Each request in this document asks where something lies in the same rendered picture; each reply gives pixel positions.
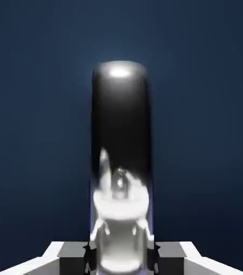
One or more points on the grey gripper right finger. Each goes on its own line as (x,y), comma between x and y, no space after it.
(172,260)

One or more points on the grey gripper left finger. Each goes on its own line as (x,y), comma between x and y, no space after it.
(69,260)

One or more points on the dark blue cabinet door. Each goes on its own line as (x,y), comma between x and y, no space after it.
(198,107)

